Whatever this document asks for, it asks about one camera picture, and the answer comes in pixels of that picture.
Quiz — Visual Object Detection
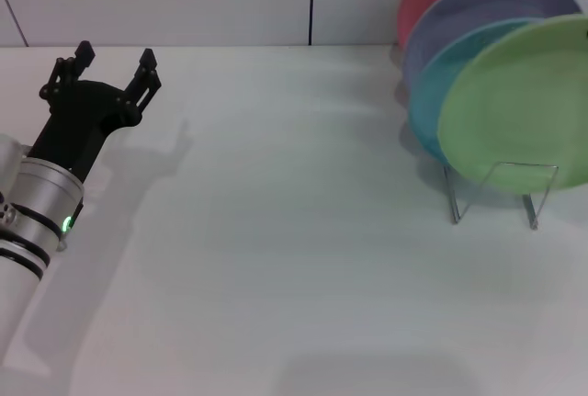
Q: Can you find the teal plate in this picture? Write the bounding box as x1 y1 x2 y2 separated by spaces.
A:
408 17 548 165

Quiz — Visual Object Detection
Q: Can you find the silver wire plate rack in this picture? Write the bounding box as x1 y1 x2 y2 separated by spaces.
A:
443 160 560 231

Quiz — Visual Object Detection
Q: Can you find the purple plate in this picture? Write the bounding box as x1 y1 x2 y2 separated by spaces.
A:
402 0 583 89

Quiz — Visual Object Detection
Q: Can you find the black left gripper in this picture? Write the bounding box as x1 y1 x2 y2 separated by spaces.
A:
26 40 164 185

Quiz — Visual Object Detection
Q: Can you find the green plate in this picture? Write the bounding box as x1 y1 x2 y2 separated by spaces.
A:
436 14 588 195

